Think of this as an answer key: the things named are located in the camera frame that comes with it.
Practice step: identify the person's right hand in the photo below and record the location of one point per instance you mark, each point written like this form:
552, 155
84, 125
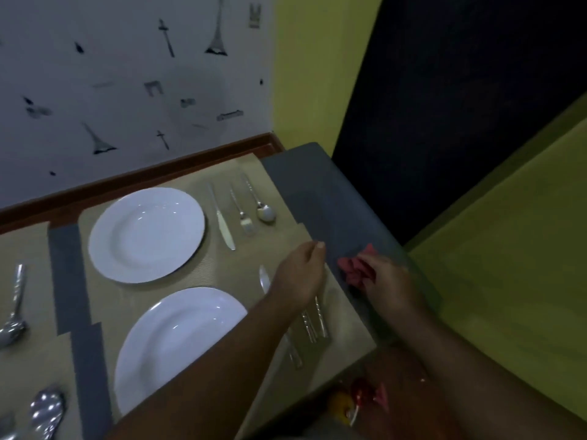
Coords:
390, 284

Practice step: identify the person's left hand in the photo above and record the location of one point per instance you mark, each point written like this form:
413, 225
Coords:
298, 279

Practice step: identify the steel knife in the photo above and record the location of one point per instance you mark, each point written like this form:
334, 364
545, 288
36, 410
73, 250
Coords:
222, 219
264, 279

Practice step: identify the red cleaning cloth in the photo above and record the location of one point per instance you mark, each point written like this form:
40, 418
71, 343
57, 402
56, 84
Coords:
355, 270

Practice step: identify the steel spoon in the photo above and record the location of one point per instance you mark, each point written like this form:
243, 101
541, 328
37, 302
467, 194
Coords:
322, 320
11, 329
46, 410
266, 213

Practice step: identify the steel fork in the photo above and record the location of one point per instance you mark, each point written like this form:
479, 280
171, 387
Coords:
7, 426
309, 327
245, 219

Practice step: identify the white plate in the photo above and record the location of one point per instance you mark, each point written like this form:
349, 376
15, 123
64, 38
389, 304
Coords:
174, 339
146, 233

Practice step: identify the person's right forearm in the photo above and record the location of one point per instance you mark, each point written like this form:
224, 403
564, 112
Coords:
481, 384

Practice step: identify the beige woven placemat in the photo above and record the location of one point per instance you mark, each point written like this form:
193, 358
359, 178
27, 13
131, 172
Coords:
36, 371
238, 265
348, 334
32, 270

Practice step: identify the yellow red toy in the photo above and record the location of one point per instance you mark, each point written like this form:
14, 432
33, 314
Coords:
367, 394

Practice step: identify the black furniture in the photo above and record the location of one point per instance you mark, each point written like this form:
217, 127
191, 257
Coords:
458, 109

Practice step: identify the brown wooden baseboard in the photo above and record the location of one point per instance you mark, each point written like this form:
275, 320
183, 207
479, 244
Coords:
137, 174

